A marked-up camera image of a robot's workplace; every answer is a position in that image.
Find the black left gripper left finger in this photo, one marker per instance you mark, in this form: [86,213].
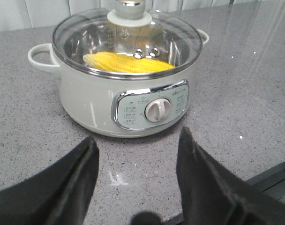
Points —
[58,195]

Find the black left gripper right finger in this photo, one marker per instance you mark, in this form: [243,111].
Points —
[212,195]

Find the yellow corn cob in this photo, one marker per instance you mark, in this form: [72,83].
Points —
[113,62]

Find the glass pot lid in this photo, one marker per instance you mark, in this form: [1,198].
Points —
[164,38]

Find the pale green electric pot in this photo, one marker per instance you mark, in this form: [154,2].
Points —
[114,107]

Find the white curtain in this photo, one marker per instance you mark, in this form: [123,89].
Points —
[22,14]

